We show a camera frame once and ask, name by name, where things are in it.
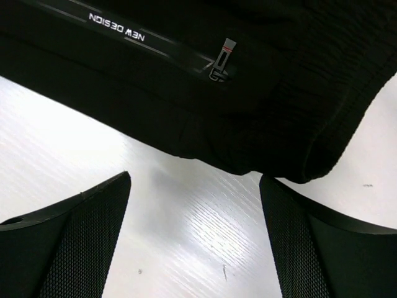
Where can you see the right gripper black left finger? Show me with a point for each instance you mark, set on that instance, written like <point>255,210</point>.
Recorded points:
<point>65,249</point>

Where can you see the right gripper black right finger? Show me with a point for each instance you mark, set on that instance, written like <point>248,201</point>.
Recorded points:
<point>319,252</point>

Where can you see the black shorts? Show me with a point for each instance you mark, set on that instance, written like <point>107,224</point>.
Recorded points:
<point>277,87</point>

